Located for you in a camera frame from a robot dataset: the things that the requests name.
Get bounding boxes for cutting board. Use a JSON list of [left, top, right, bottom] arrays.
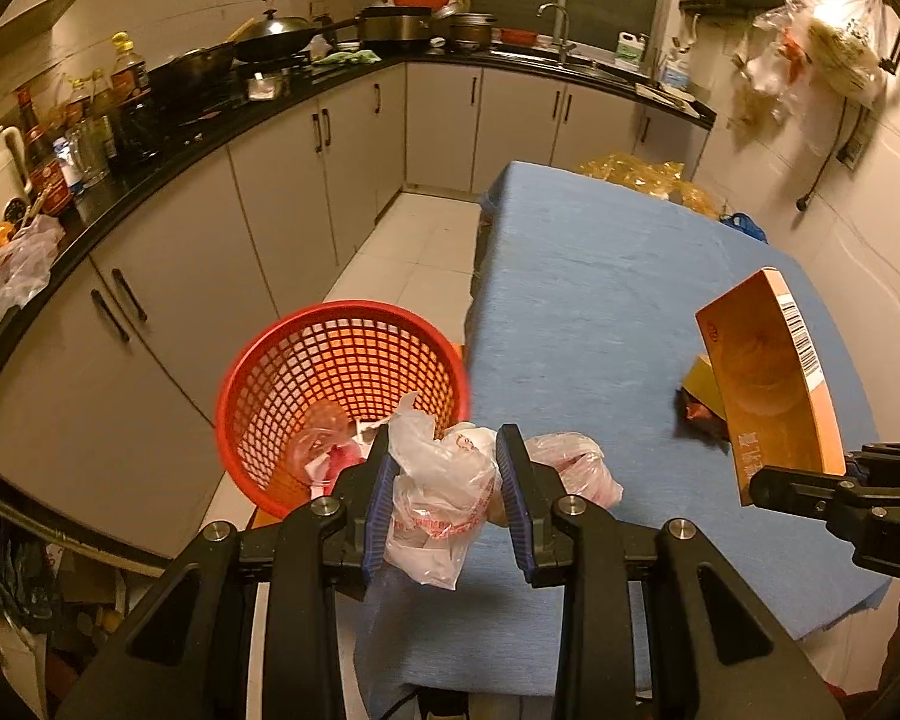
[[634, 81, 704, 112]]

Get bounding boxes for green cloth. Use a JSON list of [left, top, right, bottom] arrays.
[[311, 48, 383, 69]]

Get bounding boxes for gold box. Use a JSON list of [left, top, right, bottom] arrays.
[[679, 355, 728, 421]]

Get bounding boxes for blue bag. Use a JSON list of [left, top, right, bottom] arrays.
[[720, 211, 767, 242]]

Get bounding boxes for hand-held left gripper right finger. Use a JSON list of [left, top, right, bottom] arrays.
[[495, 424, 845, 720]]

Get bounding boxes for black kitchen countertop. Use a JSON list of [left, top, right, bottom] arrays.
[[0, 43, 718, 406]]

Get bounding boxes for black wall hook rack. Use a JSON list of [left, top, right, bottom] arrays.
[[679, 0, 790, 17]]

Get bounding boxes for metal cooking pot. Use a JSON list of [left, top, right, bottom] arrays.
[[446, 11, 500, 50]]

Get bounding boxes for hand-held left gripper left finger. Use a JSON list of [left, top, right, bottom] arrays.
[[56, 427, 400, 720]]

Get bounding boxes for clear plastic cup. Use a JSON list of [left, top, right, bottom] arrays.
[[289, 403, 355, 485]]

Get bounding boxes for black wok with lid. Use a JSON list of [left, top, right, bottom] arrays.
[[232, 7, 335, 65]]

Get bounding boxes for orange medicine box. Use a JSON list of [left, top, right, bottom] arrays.
[[694, 268, 845, 507]]

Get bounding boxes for red white carton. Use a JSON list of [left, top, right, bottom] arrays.
[[311, 420, 385, 497]]

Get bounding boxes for grey kitchen base cabinets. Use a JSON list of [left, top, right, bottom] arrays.
[[0, 64, 713, 563]]

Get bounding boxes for black rice cooker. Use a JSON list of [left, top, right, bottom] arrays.
[[356, 6, 434, 46]]

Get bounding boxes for bundle of plastic bags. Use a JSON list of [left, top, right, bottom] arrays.
[[733, 0, 892, 160]]

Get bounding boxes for blue tablecloth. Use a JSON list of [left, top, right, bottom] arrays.
[[352, 160, 890, 698]]

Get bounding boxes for white plastic bag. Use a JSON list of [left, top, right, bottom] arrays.
[[385, 392, 625, 590]]

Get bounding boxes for row of sauce bottles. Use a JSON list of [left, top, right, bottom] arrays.
[[15, 30, 156, 212]]

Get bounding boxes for yellow plastic bag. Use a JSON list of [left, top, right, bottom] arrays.
[[576, 153, 722, 220]]

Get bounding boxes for black frying pan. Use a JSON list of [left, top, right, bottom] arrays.
[[150, 45, 239, 96]]

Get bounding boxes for blue label detergent jug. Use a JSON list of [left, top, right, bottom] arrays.
[[660, 45, 695, 95]]

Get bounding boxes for black power cable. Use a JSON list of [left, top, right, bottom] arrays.
[[795, 101, 871, 213]]

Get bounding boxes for green label detergent jug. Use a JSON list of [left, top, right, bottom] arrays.
[[615, 31, 650, 73]]

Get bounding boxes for chrome kitchen faucet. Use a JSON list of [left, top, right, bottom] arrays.
[[538, 2, 575, 65]]

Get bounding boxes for clear plastic bag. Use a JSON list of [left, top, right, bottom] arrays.
[[0, 214, 66, 332]]

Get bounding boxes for red plastic basket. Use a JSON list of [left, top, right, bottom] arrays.
[[215, 301, 472, 518]]

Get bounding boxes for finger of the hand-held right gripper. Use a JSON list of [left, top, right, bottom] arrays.
[[748, 465, 861, 533], [842, 441, 900, 484]]

